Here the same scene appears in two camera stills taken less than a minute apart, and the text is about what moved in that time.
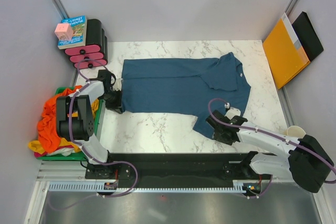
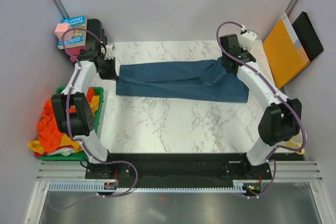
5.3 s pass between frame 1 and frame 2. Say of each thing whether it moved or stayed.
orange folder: stayed
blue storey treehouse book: stayed
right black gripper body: moved
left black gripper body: moved
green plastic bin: stayed
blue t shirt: moved
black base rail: stayed
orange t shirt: stayed
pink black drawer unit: stayed
